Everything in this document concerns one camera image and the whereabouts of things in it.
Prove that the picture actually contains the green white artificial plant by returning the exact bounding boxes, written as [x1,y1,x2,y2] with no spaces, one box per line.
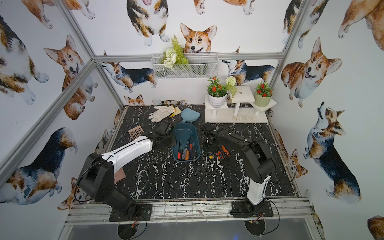
[161,35,189,70]

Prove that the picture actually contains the white work glove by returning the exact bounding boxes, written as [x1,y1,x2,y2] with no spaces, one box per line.
[149,106,176,123]

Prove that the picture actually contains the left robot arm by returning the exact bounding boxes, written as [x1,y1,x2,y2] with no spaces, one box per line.
[76,121,176,220]

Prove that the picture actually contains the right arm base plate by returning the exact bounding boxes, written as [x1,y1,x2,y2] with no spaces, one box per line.
[230,201,274,219]

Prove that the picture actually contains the white wire wall basket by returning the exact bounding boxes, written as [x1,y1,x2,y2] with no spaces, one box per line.
[151,53,219,80]

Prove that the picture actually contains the blue plastic dustpan scoop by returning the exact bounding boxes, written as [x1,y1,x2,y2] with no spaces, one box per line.
[180,108,201,124]

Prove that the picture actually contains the green potted red flowers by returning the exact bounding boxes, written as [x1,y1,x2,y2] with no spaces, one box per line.
[255,83,274,107]

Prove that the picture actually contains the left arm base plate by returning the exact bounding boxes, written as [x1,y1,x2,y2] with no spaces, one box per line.
[109,204,153,222]

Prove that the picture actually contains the teal storage box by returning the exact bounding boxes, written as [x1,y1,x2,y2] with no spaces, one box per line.
[172,123,201,163]

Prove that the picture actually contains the white potted red flowers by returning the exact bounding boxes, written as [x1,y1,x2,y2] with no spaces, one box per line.
[207,76,237,109]

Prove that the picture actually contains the yellow cloth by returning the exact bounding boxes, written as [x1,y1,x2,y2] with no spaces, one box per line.
[169,107,182,118]

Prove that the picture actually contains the white stepped stand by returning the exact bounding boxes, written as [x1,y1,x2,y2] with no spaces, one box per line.
[205,86,277,124]

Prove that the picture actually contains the brown slotted scoop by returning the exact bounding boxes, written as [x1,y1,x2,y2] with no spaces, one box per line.
[128,126,144,140]

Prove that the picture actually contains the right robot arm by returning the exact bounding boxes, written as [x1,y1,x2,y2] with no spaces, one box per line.
[201,123,277,215]

